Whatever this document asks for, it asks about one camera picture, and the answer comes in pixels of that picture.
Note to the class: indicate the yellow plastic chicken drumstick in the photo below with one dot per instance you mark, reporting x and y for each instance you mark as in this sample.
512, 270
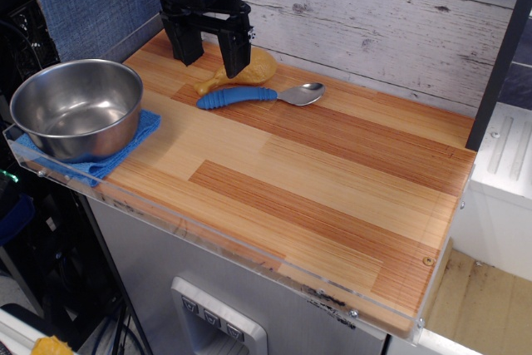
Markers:
261, 68

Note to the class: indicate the blue handled metal spoon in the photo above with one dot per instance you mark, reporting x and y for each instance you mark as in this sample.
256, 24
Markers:
303, 95

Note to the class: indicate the dark right frame post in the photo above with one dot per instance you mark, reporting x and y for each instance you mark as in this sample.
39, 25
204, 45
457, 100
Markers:
511, 40

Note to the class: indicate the stainless steel bowl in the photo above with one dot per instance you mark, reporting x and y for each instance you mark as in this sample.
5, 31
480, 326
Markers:
79, 111

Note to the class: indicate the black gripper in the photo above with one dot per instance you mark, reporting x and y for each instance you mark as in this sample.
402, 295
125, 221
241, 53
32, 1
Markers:
185, 20

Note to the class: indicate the blue folded cloth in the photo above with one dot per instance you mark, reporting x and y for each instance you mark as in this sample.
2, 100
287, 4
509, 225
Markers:
90, 173

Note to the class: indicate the white aluminium rail block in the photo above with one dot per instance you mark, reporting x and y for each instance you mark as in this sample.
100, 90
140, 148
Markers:
493, 220

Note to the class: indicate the silver cabinet with buttons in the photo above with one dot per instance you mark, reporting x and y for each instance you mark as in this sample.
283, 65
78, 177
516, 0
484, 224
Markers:
148, 259

